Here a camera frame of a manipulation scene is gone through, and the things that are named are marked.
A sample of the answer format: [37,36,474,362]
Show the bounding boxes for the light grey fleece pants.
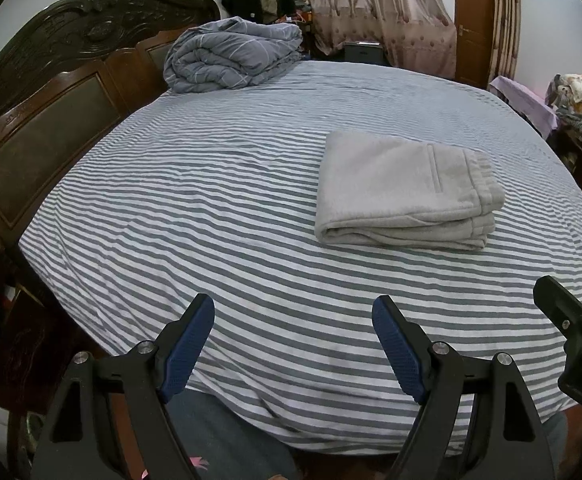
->
[315,131,506,250]

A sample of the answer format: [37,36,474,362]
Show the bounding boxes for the grey white striped bed sheet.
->
[20,61,582,455]

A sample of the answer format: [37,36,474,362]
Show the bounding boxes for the lilac cloth on furniture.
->
[487,76,559,140]

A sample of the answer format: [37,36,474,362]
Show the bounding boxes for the floral folded blanket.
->
[545,74,582,115]

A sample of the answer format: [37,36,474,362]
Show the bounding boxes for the dark carved wooden headboard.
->
[0,0,220,246]

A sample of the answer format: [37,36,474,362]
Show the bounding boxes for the grey folded quilt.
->
[163,16,303,93]

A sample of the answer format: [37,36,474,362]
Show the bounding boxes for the brown wooden door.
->
[455,0,495,89]

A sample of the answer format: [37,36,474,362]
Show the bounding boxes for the pink patterned curtain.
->
[307,0,457,79]

